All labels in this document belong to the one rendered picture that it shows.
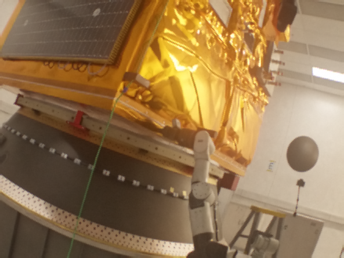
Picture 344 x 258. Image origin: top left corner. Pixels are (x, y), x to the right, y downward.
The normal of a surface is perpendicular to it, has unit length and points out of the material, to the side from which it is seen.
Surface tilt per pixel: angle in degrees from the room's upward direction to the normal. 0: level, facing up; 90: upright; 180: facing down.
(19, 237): 90
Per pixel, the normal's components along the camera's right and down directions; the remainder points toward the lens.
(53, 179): 0.10, -0.56
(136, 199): 0.47, -0.43
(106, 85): -0.51, -0.20
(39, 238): -0.03, -0.12
